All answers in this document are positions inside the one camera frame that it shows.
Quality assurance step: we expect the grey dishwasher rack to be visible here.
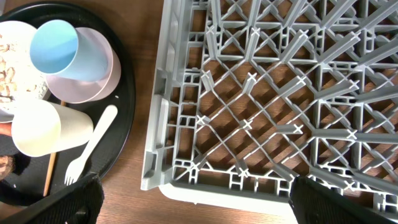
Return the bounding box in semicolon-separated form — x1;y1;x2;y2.
141;0;397;220

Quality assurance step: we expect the white plastic fork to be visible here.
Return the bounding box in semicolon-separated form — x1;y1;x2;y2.
64;105;118;185

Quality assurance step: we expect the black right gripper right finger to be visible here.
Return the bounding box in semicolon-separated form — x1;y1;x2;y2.
289;177;392;224

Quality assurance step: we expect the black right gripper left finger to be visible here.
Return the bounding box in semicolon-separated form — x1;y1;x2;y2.
1;174;104;224

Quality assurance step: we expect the cream cup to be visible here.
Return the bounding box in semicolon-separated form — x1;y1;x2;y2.
11;100;94;157

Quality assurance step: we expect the brown food scrap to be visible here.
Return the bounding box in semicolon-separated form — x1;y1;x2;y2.
0;156;16;180

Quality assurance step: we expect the pink saucer bowl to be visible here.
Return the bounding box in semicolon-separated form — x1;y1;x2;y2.
46;27;121;104

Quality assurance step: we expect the black round tray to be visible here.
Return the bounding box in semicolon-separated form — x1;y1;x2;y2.
1;1;136;206

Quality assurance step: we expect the blue cup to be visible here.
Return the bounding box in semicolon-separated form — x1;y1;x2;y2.
29;19;109;82

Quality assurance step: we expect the grey plate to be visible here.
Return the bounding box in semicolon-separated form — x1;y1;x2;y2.
1;21;51;123

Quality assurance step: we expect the pile of white rice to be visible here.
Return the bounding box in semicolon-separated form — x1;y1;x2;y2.
1;30;48;101

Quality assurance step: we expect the wooden chopstick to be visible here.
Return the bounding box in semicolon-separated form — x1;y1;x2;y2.
42;100;67;197

